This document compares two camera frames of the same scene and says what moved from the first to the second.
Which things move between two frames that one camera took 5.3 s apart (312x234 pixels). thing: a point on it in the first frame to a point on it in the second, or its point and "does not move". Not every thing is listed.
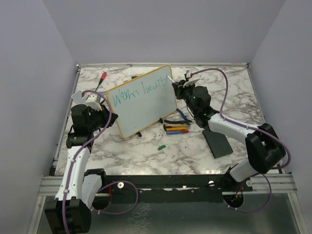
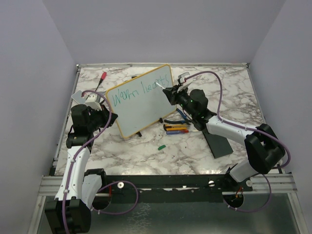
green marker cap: [161, 147] does not move
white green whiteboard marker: [170, 78] to [160, 86]
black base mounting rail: [174, 188] does not move
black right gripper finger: [177, 90] to [168, 92]
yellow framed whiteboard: [139, 103] does not move
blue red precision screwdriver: [180, 131] does not move
